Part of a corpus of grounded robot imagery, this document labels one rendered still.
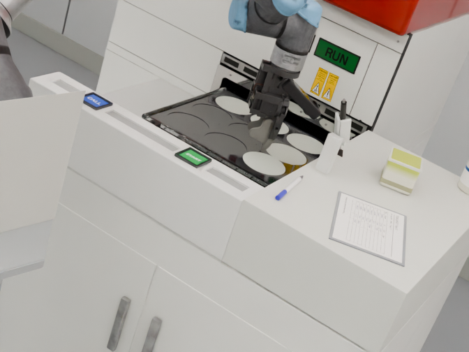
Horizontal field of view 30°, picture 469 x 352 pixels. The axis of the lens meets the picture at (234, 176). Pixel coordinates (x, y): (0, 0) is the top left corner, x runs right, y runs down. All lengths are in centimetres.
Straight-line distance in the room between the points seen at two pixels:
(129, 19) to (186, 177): 89
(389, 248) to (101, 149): 61
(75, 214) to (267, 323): 49
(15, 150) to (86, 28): 304
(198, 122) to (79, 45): 256
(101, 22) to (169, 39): 207
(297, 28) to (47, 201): 64
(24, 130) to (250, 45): 92
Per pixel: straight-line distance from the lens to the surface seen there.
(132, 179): 179
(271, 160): 199
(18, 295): 211
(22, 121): 152
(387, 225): 176
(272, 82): 194
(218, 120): 211
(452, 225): 188
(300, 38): 189
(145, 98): 231
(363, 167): 197
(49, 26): 471
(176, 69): 243
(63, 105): 156
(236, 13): 184
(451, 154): 374
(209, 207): 170
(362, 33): 216
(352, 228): 169
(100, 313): 196
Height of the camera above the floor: 172
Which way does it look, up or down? 26 degrees down
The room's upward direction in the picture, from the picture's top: 19 degrees clockwise
